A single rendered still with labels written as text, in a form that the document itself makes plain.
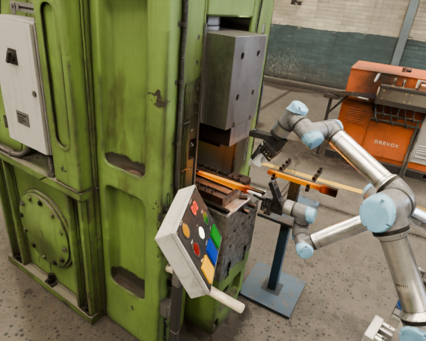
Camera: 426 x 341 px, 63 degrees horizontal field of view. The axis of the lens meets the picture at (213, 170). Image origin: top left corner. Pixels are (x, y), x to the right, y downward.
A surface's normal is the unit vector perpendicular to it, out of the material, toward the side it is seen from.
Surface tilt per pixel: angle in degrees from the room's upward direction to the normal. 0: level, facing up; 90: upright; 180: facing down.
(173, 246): 90
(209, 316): 90
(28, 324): 0
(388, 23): 87
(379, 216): 84
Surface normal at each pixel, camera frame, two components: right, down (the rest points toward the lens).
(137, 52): -0.55, 0.31
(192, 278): -0.15, 0.43
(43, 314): 0.09, -0.89
